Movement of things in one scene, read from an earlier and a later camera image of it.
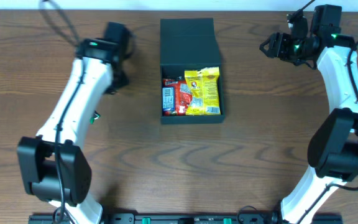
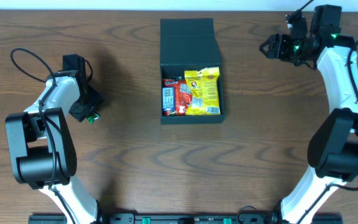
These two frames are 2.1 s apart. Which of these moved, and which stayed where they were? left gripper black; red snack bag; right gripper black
Moved: left gripper black
Stayed: right gripper black; red snack bag
